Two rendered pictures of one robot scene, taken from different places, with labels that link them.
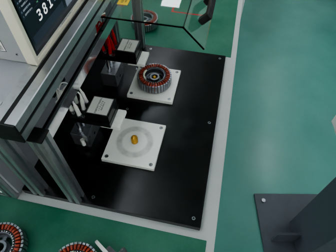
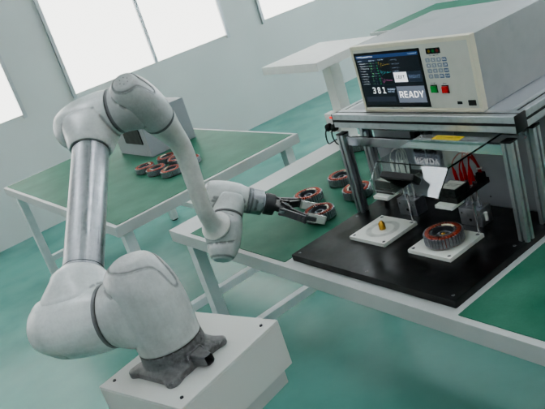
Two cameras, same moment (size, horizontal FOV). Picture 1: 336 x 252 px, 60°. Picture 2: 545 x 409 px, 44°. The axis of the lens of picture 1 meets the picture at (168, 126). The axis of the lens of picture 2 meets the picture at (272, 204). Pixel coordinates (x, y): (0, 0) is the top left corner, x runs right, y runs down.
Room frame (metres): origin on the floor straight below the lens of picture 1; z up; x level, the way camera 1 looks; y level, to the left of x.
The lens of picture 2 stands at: (1.61, -1.42, 1.65)
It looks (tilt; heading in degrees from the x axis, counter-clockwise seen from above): 20 degrees down; 136
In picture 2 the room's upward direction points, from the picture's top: 18 degrees counter-clockwise
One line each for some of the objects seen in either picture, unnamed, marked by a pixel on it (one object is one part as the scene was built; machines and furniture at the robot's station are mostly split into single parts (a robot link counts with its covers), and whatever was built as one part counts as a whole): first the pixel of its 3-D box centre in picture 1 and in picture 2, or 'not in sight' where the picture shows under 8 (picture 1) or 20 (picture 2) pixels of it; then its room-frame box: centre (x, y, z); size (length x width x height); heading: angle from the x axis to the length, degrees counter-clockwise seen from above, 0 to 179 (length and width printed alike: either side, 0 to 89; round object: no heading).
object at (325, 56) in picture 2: not in sight; (332, 102); (-0.19, 0.83, 0.98); 0.37 x 0.35 x 0.46; 168
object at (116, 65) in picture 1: (112, 72); (475, 213); (0.73, 0.19, 0.80); 0.08 x 0.05 x 0.06; 168
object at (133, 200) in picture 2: not in sight; (155, 219); (-1.70, 0.77, 0.37); 1.85 x 1.10 x 0.75; 168
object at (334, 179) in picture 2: not in sight; (341, 178); (0.03, 0.50, 0.77); 0.11 x 0.11 x 0.04
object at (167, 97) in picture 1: (154, 83); (445, 243); (0.69, 0.04, 0.78); 0.15 x 0.15 x 0.01; 78
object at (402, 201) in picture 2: (85, 129); (412, 204); (0.49, 0.24, 0.80); 0.08 x 0.05 x 0.06; 168
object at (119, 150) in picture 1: (134, 142); (383, 230); (0.46, 0.10, 0.78); 0.15 x 0.15 x 0.01; 78
